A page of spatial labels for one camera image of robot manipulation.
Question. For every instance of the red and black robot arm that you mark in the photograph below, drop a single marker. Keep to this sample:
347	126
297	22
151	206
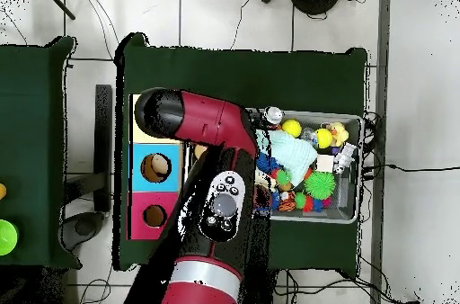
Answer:
208	117

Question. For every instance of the green bowl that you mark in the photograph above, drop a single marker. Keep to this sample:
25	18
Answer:
7	237

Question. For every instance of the yellow toy duck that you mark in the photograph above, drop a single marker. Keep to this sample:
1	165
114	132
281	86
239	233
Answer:
340	133

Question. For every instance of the black rod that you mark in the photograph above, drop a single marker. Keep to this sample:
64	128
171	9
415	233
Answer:
57	1

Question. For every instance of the tan round sponge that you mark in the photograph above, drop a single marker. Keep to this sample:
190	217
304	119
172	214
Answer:
200	151

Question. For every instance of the pale wooden block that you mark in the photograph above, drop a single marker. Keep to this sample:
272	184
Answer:
325	163

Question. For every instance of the small orange object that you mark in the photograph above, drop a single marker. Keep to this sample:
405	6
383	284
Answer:
2	191

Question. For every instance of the yellow ball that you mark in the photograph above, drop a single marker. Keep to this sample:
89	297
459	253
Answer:
291	128
323	138

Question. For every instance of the wooden box with three holes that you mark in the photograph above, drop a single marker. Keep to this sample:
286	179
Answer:
138	174

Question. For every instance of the silver toy robot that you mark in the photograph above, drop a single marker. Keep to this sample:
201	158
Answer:
345	158

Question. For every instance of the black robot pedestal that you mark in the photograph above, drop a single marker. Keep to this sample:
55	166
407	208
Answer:
271	289

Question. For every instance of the dark green table cloth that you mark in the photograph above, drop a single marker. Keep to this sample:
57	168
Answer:
32	102
251	77

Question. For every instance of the green spiky ball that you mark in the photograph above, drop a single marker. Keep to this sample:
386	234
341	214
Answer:
320	185

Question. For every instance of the silver drink can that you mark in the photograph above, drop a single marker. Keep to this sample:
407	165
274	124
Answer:
274	115

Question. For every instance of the mint knitted cloth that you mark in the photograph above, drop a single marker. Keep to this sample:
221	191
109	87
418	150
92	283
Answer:
291	153

